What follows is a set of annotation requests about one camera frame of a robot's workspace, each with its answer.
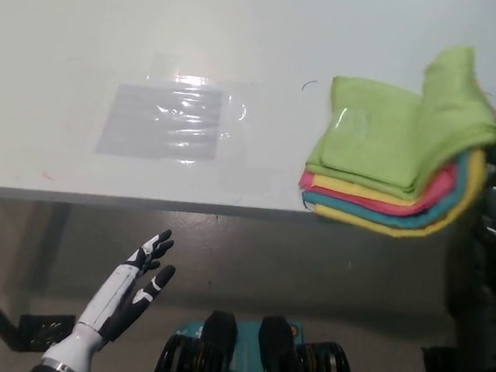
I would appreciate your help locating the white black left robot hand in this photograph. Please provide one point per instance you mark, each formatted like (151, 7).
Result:
(116, 301)

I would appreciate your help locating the teal microfibre cloth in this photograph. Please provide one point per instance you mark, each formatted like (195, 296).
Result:
(403, 218)

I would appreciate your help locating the green microfibre cloth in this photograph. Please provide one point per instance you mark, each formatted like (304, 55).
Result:
(380, 133)

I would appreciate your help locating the yellow microfibre cloth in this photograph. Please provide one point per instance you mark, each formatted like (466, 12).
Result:
(362, 190)

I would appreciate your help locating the pink microfibre cloth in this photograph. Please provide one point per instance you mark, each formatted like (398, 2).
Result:
(360, 202)

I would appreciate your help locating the black teal robot body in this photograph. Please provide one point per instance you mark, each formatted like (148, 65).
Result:
(277, 364)

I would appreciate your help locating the black table foot plate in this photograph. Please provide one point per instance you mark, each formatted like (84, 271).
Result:
(437, 364)
(47, 331)

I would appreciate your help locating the clear plastic bag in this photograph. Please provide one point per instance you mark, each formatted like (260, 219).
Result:
(147, 137)

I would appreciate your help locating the clear plastic film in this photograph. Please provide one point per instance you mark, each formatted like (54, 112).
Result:
(236, 127)

